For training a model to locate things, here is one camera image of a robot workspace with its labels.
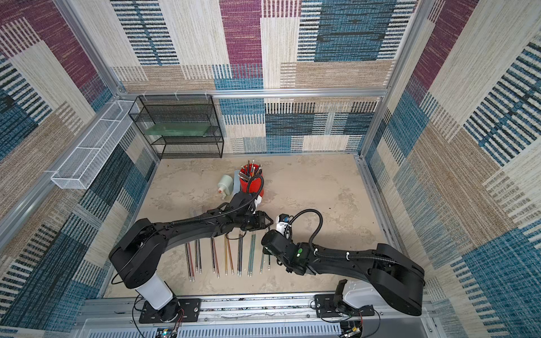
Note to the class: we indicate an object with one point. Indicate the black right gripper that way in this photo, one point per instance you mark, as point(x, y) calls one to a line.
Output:
point(272, 239)

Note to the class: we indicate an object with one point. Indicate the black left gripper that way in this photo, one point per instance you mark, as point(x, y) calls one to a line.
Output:
point(261, 221)

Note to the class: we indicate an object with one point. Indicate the dark blue pencil clear cap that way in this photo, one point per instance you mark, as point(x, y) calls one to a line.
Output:
point(240, 245)

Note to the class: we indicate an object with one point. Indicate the black striped pencil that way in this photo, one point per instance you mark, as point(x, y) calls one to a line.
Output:
point(188, 261)
point(196, 255)

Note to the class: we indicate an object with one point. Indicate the red striped pencil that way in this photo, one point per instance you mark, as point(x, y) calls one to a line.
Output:
point(191, 262)

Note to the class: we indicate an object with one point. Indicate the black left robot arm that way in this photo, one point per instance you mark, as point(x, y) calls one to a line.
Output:
point(137, 254)

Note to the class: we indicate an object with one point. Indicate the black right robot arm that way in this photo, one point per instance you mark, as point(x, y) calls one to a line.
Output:
point(398, 279)

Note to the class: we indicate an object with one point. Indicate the red pencil holder cup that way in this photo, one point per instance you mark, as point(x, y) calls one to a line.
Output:
point(249, 184)

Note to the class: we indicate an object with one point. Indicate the light blue eraser box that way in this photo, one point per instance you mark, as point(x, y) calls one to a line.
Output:
point(236, 182)

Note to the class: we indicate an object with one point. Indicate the green board on shelf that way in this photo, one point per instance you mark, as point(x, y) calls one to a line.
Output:
point(178, 129)

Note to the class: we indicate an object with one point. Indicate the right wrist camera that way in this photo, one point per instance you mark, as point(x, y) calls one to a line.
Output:
point(283, 225)

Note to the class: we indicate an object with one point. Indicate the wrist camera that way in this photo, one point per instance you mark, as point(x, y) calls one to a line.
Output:
point(283, 225)
point(257, 201)

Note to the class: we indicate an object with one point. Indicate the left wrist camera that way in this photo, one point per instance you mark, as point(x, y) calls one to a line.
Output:
point(257, 201)

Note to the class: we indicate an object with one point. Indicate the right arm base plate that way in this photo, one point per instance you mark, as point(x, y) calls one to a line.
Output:
point(333, 306)

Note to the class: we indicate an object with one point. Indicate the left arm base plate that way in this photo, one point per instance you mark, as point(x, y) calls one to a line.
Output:
point(177, 310)

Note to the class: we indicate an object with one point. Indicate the black wire mesh shelf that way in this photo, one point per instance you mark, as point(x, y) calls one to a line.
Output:
point(148, 110)

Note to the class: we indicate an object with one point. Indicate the white wire mesh basket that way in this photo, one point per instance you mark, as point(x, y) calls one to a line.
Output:
point(84, 163)

